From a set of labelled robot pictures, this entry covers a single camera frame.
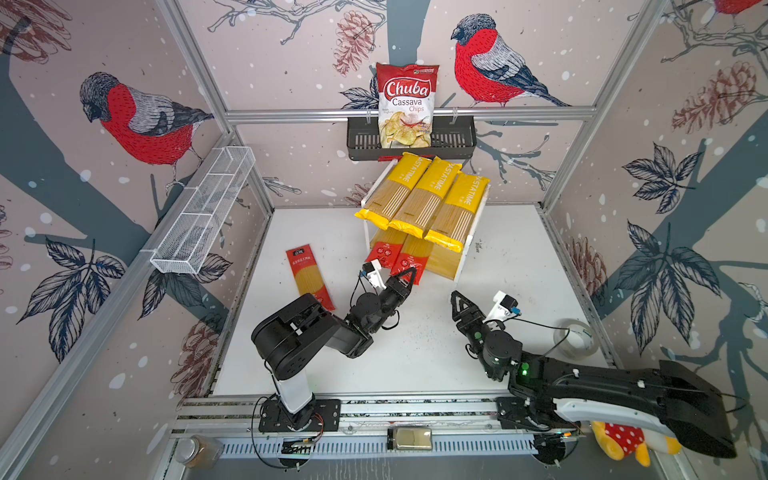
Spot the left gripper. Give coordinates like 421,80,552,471
368,267,414,336

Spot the red spaghetti box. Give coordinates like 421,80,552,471
286,244,335,311
390,235,434,285
366,229,407,274

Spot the yellow spaghetti bag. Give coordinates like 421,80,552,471
388,158,462,239
424,173,489,253
355,152,432,230

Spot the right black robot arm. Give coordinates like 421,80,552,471
450,291,737,459

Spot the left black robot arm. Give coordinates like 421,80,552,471
251,267,418,422

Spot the wooden two-tier shelf rack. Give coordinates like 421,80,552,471
361,156,490,281

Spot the clear tape roll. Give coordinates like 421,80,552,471
553,319,599,360

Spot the small glass container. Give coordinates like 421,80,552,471
387,426,433,451

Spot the Chuba cassava chips bag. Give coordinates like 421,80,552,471
376,63,439,149

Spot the yellow plush toy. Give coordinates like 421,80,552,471
591,421,682,467

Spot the glass spice jar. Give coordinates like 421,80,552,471
174,435,224,469

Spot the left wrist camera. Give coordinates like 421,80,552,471
360,259,385,292

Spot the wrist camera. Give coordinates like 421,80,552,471
486,291,521,322
360,259,385,292

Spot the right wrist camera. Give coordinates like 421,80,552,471
486,291,521,322

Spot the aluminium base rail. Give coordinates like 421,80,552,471
170,392,595,460

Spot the black wire hanging basket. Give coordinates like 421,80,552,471
346,115,478,162

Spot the horizontal aluminium frame bar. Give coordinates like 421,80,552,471
225,106,599,125

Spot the white mesh wall basket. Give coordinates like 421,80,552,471
150,146,255,275

